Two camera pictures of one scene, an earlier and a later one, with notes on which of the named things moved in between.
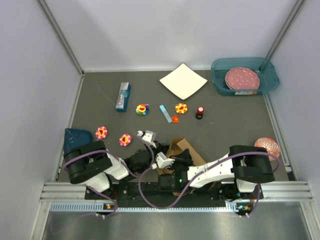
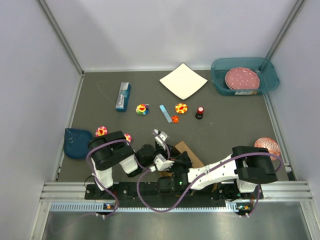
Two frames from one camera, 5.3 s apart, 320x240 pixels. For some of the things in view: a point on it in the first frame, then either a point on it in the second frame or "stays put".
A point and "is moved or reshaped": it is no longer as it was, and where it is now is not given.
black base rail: (109, 193) stays put
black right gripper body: (180, 162) stays put
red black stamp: (199, 115) stays put
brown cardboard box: (181, 192) is moved or reshaped
